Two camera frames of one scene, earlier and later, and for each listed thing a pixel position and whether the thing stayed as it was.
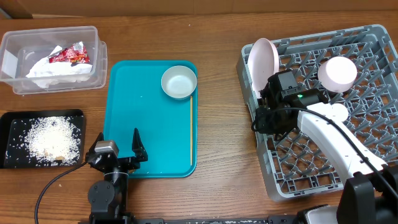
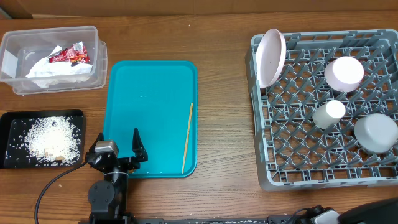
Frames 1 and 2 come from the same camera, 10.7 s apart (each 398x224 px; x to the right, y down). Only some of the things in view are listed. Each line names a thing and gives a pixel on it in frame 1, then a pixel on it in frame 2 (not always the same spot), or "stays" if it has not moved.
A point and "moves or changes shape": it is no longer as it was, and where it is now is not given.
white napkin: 45,74 stays
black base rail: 278,220 stays
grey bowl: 178,82 -> 376,132
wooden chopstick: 191,127 -> 188,134
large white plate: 263,61 moves or changes shape
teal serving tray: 135,99 stays
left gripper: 134,163 stays
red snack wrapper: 76,53 stays
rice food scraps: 53,140 stays
